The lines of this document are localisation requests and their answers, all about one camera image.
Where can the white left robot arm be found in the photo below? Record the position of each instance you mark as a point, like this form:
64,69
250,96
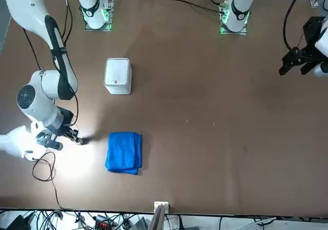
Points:
239,12

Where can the blue folded cloth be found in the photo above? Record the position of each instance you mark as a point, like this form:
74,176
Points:
123,153

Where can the white desk lamp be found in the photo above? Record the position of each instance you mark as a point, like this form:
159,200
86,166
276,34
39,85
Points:
15,140

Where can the white cube device red button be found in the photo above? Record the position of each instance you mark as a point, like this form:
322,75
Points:
117,71

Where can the grey upright post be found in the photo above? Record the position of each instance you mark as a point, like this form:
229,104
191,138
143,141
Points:
156,219

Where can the black power adapter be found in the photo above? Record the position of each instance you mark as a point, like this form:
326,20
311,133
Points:
15,222

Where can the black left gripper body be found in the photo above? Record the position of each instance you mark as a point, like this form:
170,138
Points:
311,30

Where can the green push button white base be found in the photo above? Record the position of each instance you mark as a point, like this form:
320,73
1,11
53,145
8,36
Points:
81,142

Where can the white table edge tag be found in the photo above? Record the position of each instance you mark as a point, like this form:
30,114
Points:
161,205

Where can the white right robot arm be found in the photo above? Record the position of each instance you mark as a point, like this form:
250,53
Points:
28,7

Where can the aluminium corner bracket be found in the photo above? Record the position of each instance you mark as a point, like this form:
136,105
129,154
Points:
314,1

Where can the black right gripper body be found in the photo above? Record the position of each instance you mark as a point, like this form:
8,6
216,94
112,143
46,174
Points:
67,118

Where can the red and black connector block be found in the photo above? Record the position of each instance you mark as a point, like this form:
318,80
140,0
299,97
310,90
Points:
103,225

